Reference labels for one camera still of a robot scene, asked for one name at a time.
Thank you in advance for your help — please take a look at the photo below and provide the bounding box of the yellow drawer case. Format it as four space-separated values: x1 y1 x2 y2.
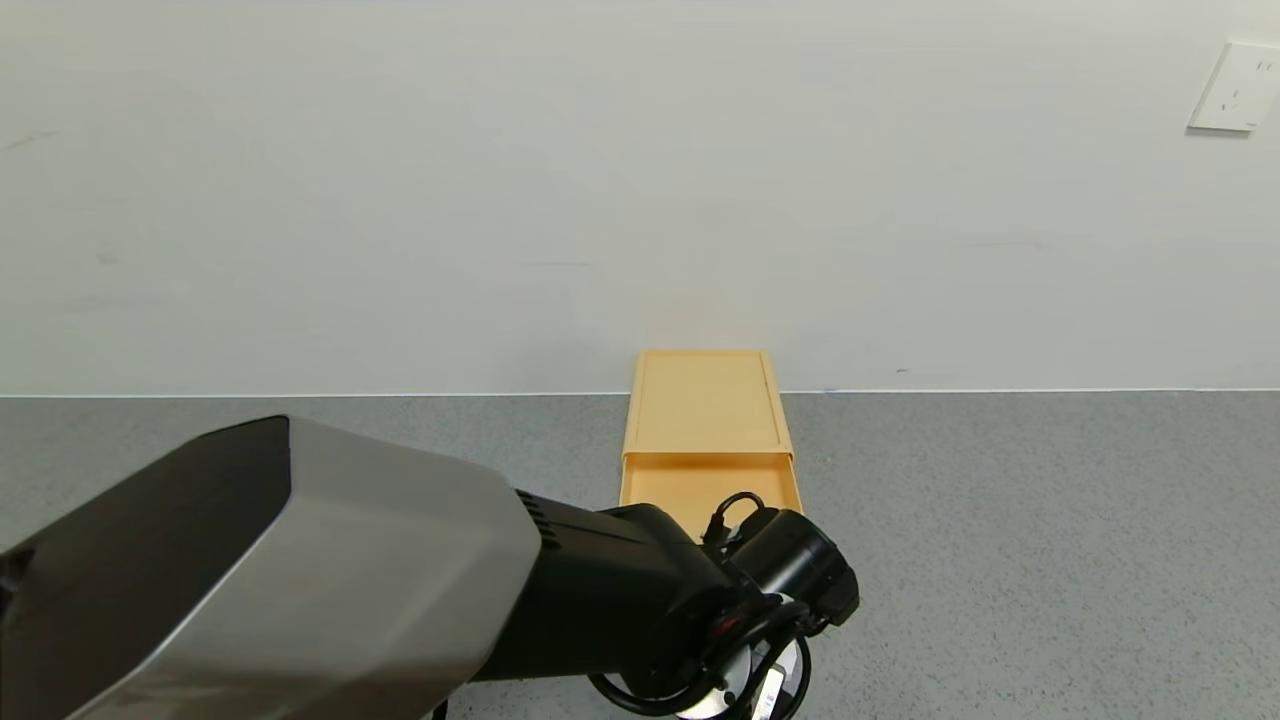
622 349 797 463

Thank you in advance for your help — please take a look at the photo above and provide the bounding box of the thin black camera cable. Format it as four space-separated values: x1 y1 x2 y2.
703 490 767 547

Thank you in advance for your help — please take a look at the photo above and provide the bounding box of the thick black cable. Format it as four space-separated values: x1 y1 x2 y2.
588 598 813 720

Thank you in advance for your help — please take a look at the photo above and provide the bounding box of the white wall outlet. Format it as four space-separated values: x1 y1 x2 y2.
1188 40 1280 133

